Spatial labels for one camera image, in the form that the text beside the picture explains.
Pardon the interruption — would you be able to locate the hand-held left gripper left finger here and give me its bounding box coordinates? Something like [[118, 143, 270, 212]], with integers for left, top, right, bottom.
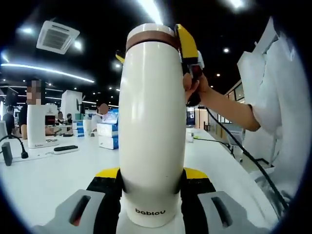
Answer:
[[31, 167, 122, 234]]

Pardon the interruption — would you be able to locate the person's right hand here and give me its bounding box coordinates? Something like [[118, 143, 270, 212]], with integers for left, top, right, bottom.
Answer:
[[182, 72, 214, 101]]

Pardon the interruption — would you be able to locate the thin black cable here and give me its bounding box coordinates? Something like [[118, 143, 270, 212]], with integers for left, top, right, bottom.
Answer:
[[194, 136, 235, 156]]

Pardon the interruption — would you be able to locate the small blue and white box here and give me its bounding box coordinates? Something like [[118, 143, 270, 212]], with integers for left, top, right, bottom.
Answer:
[[72, 121, 85, 137]]

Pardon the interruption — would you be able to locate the white water cup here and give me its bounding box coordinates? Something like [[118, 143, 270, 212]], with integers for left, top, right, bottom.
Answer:
[[117, 41, 188, 229]]

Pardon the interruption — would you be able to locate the black cable with plug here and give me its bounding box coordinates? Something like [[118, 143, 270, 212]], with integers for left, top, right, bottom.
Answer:
[[0, 135, 29, 159]]

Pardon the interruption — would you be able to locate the black and white oblong device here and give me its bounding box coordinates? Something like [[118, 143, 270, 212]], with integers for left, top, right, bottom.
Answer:
[[45, 145, 79, 156]]

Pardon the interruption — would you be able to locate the white desktop water dispenser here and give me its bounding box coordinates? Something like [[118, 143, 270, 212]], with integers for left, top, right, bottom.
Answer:
[[26, 104, 59, 149]]

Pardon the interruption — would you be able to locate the blue display kiosk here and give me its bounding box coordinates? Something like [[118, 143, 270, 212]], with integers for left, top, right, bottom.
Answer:
[[186, 108, 195, 126]]

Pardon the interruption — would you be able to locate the white ceiling air conditioner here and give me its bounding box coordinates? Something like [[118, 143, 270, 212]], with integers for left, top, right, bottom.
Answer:
[[36, 20, 80, 55]]

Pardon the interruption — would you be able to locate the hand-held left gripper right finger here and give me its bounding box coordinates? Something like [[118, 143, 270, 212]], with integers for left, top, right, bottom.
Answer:
[[179, 167, 272, 234]]

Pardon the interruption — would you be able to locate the black power adapter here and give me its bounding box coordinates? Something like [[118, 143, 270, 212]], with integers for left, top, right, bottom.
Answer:
[[0, 142, 13, 167]]

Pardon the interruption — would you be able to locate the white table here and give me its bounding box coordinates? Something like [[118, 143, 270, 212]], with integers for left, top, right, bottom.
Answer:
[[0, 128, 278, 234]]

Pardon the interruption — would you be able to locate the white office chair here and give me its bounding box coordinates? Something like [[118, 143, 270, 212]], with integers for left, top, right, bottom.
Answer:
[[226, 129, 245, 152]]

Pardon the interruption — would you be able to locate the blue and white tissue bundle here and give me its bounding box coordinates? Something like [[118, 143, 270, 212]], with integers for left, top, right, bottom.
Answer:
[[97, 109, 119, 150]]

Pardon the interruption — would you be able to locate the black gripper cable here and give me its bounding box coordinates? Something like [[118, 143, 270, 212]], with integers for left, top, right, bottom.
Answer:
[[197, 105, 290, 215]]

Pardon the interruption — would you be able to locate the black pillar-mounted monitor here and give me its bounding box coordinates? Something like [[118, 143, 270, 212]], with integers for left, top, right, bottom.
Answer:
[[76, 97, 85, 115]]

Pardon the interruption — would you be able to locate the curved ceiling light strip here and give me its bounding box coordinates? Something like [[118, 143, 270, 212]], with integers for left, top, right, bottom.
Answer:
[[137, 0, 164, 24], [0, 63, 95, 83]]

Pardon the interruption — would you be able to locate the white paper roll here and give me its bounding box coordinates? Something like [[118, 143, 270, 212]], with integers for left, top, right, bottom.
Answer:
[[82, 119, 93, 137]]

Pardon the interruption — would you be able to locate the white brown-banded cup lid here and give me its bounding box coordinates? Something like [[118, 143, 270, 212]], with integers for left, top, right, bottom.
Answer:
[[125, 23, 182, 51]]

